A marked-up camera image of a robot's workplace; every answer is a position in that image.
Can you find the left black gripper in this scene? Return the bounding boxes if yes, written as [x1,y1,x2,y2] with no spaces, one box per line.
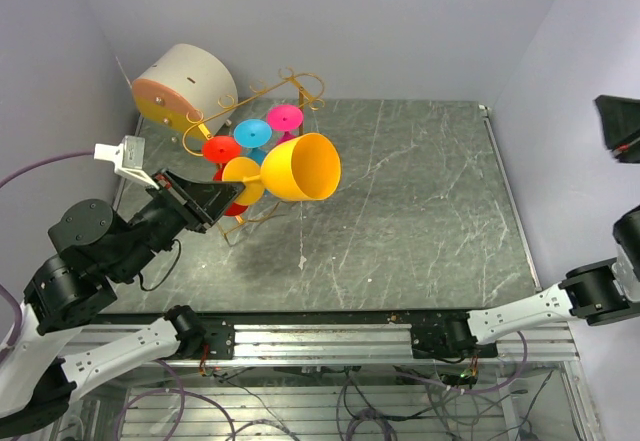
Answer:
[111,164,246,280]

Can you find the yellow plastic wine glass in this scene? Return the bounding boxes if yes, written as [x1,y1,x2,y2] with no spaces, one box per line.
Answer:
[222,133,342,206]

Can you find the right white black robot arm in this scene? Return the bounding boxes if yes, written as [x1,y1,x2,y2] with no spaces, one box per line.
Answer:
[440,95,639,357]

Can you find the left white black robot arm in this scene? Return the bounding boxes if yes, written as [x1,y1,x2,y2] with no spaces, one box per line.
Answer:
[1,169,245,438]

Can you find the red plastic wine glass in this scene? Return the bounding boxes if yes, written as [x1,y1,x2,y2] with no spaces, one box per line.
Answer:
[202,135,248,224]

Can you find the blue plastic wine glass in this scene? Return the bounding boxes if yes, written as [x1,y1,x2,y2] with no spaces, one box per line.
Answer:
[233,119,272,165]

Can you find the magenta plastic wine glass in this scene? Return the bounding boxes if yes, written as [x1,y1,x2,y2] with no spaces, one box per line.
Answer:
[266,104,304,145]

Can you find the beige cylindrical toy box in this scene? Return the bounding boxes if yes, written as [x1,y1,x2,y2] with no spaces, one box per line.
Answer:
[132,43,238,141]

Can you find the gold wire wine glass rack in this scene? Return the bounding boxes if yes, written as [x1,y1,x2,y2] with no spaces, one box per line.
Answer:
[181,67,325,246]

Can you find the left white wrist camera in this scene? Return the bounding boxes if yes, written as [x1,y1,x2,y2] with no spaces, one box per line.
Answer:
[93,135,159,190]

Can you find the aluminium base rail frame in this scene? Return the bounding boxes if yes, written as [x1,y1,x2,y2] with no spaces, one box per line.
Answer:
[46,323,604,440]

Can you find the loose cables under frame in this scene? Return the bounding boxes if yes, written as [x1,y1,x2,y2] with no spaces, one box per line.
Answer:
[114,355,556,441]

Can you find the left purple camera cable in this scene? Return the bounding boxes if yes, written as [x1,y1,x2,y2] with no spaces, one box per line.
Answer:
[0,150,97,362]

